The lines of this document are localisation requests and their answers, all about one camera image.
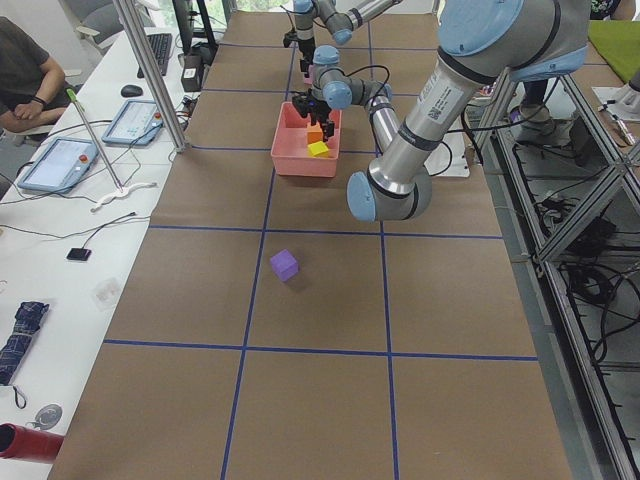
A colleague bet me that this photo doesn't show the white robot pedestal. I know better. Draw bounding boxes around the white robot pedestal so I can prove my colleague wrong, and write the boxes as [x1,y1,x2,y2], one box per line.
[425,133,470,178]

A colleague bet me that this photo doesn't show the far teach pendant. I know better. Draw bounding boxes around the far teach pendant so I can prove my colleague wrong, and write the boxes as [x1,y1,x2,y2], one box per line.
[102,99,163,146]

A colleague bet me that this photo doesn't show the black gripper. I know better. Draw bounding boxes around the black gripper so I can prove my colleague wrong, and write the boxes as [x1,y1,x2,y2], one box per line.
[283,29,316,83]
[291,90,335,141]

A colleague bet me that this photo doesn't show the black box with label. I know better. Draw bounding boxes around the black box with label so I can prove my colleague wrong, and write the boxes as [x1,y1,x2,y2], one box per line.
[181,55,204,93]

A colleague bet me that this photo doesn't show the black computer mouse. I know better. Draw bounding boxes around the black computer mouse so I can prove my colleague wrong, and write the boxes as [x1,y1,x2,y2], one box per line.
[120,84,143,98]

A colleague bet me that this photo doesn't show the small black puck device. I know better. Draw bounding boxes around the small black puck device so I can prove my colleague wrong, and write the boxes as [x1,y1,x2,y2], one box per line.
[66,247,92,262]

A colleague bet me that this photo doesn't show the teach pendant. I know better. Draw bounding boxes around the teach pendant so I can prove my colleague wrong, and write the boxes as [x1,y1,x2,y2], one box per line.
[17,137,98,193]
[102,99,163,146]

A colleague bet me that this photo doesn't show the red cylinder bottle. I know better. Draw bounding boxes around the red cylinder bottle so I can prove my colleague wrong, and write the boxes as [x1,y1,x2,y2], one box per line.
[1,423,65,464]

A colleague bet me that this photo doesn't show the black keyboard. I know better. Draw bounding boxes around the black keyboard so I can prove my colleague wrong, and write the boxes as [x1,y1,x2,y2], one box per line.
[147,33,173,76]

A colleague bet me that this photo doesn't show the metal rod with green tip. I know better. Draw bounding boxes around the metal rod with green tip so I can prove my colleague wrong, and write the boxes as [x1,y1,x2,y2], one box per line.
[66,88,124,194]

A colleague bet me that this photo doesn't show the pink plastic bin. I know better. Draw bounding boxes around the pink plastic bin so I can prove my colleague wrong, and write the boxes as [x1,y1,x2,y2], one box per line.
[271,101,342,178]

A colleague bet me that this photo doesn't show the purple foam block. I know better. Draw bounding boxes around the purple foam block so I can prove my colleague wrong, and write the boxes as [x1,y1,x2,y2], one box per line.
[270,249,299,282]

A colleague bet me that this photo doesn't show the yellow foam block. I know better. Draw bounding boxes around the yellow foam block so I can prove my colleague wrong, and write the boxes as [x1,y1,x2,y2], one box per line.
[307,141,330,158]

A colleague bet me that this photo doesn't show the folded blue umbrella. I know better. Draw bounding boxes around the folded blue umbrella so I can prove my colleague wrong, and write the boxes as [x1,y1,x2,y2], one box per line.
[1,301,50,386]

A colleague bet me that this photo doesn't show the near teach pendant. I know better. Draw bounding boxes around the near teach pendant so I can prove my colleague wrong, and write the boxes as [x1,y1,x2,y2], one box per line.
[17,137,98,193]

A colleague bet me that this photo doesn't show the aluminium frame post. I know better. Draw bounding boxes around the aluminium frame post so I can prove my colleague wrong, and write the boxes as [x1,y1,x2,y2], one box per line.
[112,0,187,153]

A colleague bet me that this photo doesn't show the orange foam block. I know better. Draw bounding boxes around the orange foam block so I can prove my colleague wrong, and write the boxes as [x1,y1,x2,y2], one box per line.
[306,123,324,144]

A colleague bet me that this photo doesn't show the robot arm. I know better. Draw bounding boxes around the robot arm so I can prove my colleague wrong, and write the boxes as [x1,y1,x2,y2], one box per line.
[292,1,591,221]
[281,0,400,84]

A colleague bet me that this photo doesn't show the pink foam block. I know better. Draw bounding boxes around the pink foam block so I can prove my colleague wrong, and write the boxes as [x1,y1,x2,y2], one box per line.
[307,64,315,85]

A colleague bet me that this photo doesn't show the black monitor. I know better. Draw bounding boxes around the black monitor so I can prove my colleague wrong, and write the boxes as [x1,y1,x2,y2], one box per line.
[172,0,218,63]

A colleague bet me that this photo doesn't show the seated person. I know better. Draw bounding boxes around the seated person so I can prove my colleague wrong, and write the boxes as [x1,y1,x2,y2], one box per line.
[1,17,71,133]

